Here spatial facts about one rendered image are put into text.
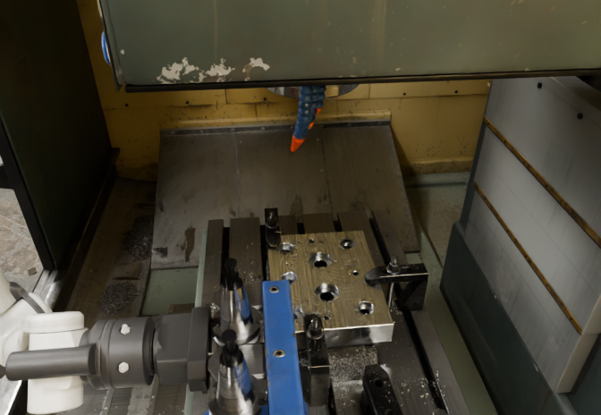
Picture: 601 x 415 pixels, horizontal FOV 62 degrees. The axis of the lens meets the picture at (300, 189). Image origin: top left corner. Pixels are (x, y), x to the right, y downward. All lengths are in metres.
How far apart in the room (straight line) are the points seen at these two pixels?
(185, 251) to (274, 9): 1.34
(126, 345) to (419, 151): 1.64
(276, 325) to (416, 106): 1.48
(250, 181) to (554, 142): 1.13
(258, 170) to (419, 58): 1.42
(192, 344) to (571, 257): 0.64
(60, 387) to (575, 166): 0.82
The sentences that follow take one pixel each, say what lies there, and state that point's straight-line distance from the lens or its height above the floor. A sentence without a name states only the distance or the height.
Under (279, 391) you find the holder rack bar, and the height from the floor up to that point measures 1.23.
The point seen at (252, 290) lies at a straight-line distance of 0.73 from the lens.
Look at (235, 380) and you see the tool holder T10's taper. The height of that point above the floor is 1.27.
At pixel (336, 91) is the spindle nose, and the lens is 0.73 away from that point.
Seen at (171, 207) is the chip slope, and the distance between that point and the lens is 1.78.
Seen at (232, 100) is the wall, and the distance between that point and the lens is 1.90.
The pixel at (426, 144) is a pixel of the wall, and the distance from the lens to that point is 2.12.
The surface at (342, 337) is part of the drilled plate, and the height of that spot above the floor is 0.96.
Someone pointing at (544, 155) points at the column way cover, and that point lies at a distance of 1.00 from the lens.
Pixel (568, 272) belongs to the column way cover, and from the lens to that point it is 0.98.
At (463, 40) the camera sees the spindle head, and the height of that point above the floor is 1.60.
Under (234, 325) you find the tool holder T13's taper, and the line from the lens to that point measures 0.65.
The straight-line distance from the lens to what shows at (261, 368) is 0.64.
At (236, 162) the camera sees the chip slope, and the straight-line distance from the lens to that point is 1.86.
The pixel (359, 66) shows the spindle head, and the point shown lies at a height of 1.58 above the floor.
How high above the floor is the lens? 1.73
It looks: 34 degrees down
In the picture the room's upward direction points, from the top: straight up
